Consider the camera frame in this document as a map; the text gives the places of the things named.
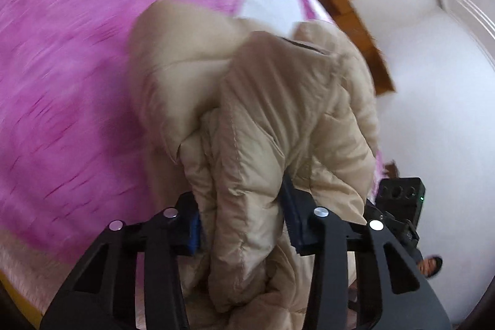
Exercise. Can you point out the pink floral blanket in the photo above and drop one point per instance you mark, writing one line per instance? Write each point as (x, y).
(77, 82)

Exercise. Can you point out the wooden cabinet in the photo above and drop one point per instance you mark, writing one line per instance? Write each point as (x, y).
(348, 13)

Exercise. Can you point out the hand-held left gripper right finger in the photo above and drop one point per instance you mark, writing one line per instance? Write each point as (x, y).
(297, 229)

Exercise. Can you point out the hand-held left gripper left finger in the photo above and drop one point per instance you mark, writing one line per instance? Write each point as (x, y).
(193, 237)

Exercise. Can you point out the person's foot in slipper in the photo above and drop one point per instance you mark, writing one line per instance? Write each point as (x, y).
(431, 265)

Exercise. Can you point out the beige down jacket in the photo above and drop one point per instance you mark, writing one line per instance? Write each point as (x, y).
(270, 121)

